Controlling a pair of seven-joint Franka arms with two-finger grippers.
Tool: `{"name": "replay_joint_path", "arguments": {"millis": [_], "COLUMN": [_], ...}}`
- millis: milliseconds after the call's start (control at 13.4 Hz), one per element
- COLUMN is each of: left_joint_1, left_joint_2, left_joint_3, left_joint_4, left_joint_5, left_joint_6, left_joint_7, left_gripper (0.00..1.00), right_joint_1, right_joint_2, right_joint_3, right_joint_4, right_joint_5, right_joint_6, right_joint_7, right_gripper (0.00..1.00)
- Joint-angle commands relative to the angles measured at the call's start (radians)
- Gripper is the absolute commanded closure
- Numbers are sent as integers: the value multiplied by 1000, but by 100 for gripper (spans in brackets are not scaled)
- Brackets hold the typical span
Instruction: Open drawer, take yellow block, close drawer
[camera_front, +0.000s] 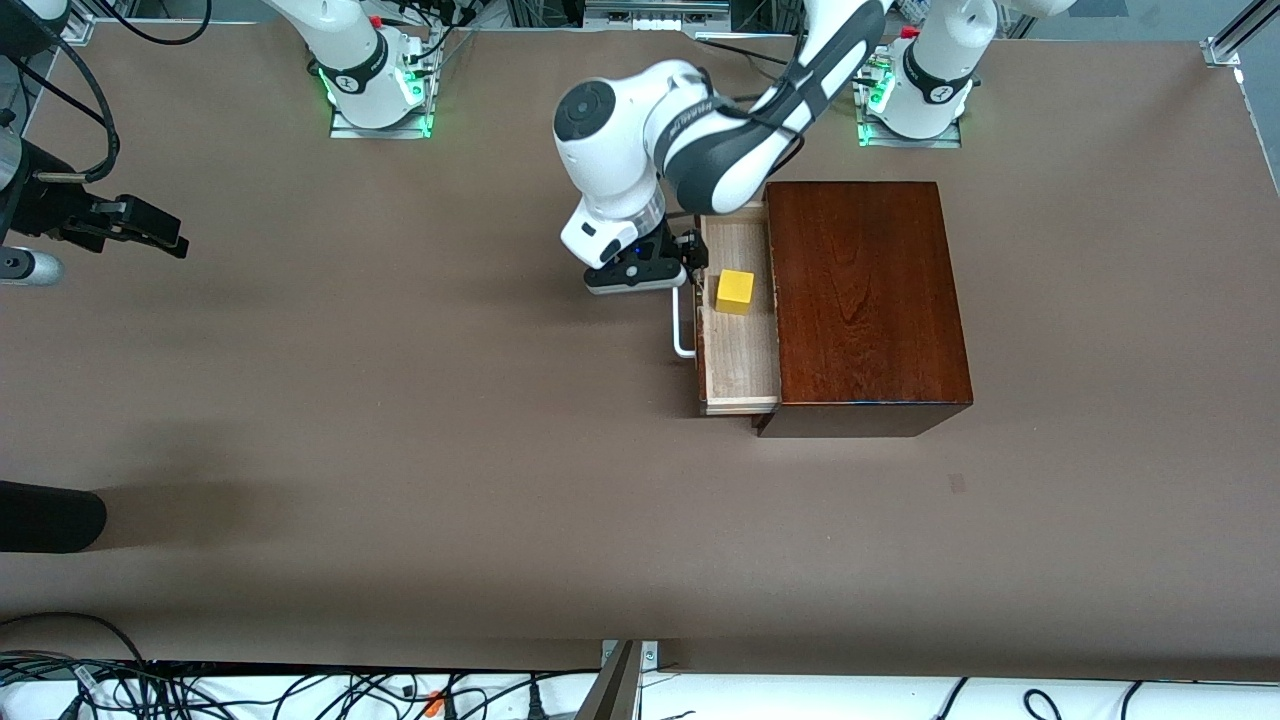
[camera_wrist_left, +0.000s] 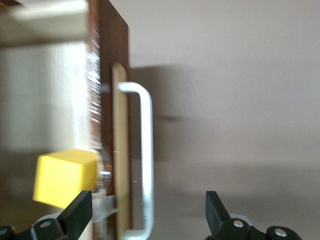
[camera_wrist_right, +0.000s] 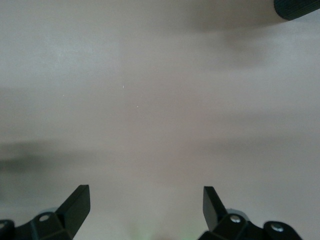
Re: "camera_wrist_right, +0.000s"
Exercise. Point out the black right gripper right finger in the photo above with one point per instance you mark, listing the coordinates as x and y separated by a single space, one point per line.
212 212

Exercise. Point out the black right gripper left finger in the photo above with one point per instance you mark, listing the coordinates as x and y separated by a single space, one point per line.
75 207

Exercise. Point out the black ribbed cylinder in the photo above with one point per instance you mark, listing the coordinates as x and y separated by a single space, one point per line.
295 8

